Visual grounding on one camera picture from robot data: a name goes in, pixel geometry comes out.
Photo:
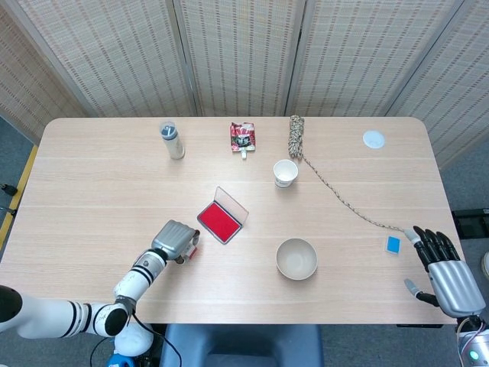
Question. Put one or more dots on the white round grommet cover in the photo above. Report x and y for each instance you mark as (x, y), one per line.
(373, 139)

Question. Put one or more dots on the bamboo folding screen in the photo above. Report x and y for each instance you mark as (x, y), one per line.
(114, 57)

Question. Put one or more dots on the grey sneaker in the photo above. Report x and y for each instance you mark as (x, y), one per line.
(486, 264)

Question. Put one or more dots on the blue grey chair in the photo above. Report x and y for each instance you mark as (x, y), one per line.
(240, 346)

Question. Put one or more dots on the red ink pad clear lid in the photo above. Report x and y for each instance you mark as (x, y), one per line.
(219, 221)

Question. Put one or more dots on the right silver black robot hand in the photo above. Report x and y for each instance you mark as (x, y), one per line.
(454, 284)

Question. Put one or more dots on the red snack pouch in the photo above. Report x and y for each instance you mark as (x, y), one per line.
(242, 139)

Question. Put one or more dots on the small white red stamp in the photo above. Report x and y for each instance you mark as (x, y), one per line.
(191, 253)

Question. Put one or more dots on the small blue white block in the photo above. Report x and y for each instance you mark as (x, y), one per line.
(393, 245)

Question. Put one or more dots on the white rounded robot body part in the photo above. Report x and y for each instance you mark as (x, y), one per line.
(135, 342)

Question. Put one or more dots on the beige bowl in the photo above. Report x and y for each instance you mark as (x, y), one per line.
(296, 260)

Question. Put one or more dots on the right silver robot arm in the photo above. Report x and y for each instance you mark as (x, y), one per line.
(475, 346)

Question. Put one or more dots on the blue white round object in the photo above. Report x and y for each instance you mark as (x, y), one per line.
(118, 361)

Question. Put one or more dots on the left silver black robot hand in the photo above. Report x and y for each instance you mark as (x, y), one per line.
(173, 239)

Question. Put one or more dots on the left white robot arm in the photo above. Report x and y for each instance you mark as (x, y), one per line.
(133, 281)

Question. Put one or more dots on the black floor caster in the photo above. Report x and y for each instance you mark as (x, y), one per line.
(8, 211)
(7, 188)

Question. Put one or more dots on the white paper cup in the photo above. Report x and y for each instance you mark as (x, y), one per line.
(285, 174)

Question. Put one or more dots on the white bottle grey cap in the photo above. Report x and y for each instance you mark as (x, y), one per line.
(173, 143)

